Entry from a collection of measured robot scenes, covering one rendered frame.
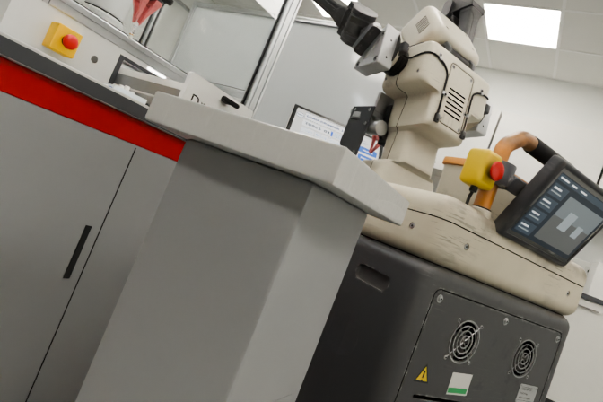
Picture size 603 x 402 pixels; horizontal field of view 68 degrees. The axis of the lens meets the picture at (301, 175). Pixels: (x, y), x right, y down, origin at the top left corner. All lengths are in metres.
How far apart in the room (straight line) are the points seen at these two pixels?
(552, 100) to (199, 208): 4.65
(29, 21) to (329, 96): 2.16
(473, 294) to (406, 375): 0.20
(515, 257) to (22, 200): 0.89
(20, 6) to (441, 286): 1.20
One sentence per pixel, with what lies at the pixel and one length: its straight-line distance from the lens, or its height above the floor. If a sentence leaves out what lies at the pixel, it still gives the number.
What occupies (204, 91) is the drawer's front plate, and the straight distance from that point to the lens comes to 1.31.
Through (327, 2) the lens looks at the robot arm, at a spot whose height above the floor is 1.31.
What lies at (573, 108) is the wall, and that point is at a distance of 5.01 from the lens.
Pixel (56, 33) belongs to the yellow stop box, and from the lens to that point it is 1.40.
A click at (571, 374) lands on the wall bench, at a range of 3.98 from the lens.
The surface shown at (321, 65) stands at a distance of 3.32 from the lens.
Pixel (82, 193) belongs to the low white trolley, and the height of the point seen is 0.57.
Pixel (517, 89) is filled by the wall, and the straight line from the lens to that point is 5.09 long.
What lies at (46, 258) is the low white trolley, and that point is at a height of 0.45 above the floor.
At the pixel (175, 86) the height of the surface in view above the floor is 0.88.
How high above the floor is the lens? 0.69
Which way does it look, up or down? 4 degrees up
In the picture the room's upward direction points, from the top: 22 degrees clockwise
